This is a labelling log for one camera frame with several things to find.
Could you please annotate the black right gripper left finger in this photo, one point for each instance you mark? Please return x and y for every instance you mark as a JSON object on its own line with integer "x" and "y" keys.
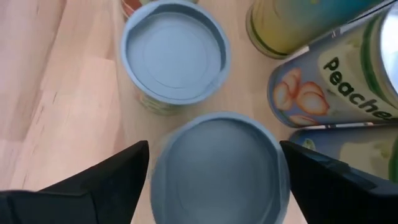
{"x": 93, "y": 202}

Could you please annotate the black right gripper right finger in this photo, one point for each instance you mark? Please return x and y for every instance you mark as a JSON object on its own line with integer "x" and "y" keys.
{"x": 342, "y": 202}

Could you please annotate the peaches can cream label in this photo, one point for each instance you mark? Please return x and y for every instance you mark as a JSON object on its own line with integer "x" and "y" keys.
{"x": 357, "y": 149}

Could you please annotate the short green-label tin can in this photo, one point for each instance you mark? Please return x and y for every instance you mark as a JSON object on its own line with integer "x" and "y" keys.
{"x": 342, "y": 84}

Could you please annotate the mixed vegetables can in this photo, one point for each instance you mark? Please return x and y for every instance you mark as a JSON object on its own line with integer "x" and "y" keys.
{"x": 217, "y": 168}

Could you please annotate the green polka dot can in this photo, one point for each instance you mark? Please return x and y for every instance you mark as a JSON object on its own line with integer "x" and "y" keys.
{"x": 174, "y": 53}

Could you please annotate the carrots can teal yellow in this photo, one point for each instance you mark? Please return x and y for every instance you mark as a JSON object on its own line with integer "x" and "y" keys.
{"x": 289, "y": 25}

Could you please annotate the red white can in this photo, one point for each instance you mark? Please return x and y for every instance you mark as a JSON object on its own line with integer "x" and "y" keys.
{"x": 129, "y": 6}

